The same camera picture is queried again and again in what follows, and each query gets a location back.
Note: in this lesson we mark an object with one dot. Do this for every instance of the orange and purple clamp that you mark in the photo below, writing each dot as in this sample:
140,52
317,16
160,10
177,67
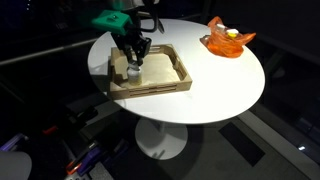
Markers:
85,160

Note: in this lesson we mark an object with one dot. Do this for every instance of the yellow item in bag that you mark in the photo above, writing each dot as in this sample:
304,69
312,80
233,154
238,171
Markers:
230,34

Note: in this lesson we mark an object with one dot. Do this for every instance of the grey bottle lid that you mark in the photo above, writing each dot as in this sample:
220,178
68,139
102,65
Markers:
134,66

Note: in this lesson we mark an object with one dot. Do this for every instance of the purple bar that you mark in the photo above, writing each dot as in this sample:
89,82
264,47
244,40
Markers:
11,141

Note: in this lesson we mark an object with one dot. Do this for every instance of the black clamp with orange tip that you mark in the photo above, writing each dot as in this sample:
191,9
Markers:
63,121

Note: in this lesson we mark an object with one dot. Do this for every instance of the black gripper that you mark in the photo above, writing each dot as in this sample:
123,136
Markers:
131,41

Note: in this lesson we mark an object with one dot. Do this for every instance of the white table pedestal base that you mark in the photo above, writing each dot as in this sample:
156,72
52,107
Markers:
161,140

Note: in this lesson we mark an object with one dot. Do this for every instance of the orange plastic bag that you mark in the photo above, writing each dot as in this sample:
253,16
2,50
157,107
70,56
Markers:
224,46

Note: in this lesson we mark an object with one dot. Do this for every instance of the grey metal rail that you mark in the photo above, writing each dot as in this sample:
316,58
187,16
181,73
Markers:
40,53

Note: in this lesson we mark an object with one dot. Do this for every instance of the black floor mat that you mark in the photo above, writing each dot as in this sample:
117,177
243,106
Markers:
241,143

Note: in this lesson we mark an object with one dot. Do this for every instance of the wooden slotted tray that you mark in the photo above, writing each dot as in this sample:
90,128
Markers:
163,71

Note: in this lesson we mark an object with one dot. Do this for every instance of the white item in bag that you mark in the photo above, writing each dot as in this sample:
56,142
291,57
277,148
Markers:
232,31

